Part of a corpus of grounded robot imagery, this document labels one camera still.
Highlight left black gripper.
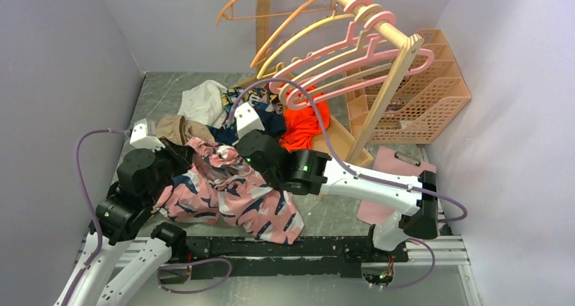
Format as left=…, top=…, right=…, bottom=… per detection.
left=144, top=135, right=196, bottom=205

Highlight pink patterned shorts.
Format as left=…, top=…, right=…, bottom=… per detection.
left=153, top=138, right=304, bottom=244

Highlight navy blue shorts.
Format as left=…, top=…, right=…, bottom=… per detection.
left=206, top=110, right=287, bottom=145

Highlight wooden clothes rack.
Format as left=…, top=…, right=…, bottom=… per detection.
left=233, top=0, right=425, bottom=168

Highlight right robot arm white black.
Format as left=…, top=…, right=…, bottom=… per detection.
left=235, top=130, right=439, bottom=261

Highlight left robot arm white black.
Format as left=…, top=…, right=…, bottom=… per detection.
left=56, top=138, right=195, bottom=305

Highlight beige shorts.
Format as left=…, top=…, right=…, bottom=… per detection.
left=156, top=115, right=215, bottom=145

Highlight orange shorts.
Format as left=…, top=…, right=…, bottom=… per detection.
left=279, top=105, right=322, bottom=151

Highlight yellow hanger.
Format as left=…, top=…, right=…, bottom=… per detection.
left=256, top=13, right=355, bottom=79

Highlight front orange hanger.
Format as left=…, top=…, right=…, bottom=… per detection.
left=250, top=0, right=318, bottom=68

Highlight white garment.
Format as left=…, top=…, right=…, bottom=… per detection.
left=177, top=80, right=226, bottom=128

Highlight yellow black patterned garment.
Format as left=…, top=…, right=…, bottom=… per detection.
left=220, top=85, right=283, bottom=115

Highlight pink clipboard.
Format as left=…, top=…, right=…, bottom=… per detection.
left=357, top=145, right=437, bottom=226

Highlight peach plastic file organizer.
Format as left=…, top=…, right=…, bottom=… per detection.
left=344, top=28, right=471, bottom=144

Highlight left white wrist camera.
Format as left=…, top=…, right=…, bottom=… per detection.
left=129, top=119, right=165, bottom=151

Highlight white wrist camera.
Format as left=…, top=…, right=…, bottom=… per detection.
left=129, top=119, right=165, bottom=151
left=233, top=103, right=264, bottom=139

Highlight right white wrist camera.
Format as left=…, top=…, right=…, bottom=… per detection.
left=233, top=103, right=264, bottom=139

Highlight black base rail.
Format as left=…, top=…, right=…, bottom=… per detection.
left=76, top=235, right=471, bottom=280

